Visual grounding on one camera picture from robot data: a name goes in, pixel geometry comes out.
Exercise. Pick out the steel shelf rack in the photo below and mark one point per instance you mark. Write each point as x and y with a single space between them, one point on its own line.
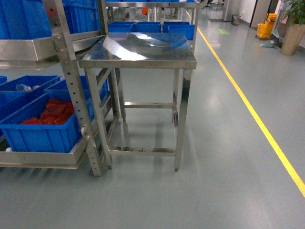
36 34

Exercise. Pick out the blue bin with red parts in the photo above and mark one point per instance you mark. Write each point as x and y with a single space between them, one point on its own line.
58 137

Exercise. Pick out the stainless steel side table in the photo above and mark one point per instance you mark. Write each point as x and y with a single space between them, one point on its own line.
151 88

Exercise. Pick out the yellow mop bucket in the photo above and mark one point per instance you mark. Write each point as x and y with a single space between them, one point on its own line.
264 30

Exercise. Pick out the blue storage bin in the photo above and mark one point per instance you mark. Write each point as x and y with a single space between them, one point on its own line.
19 92

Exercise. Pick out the potted plant in gold pot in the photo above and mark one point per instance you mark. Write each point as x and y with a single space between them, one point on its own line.
295 27

